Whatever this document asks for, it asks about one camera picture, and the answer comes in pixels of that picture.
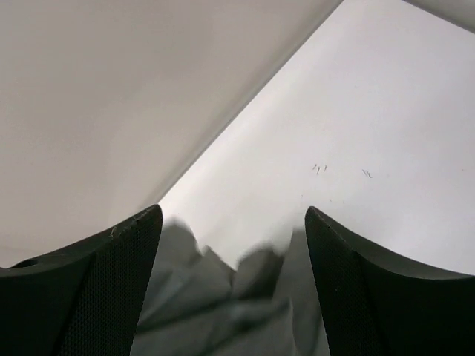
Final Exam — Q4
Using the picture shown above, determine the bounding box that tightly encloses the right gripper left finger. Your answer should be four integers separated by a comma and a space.
1, 204, 163, 355

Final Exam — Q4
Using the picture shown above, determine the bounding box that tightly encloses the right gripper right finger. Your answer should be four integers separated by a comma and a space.
305, 207, 474, 355

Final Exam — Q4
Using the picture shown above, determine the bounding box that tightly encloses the grey pleated skirt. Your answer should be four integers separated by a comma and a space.
131, 223, 330, 355

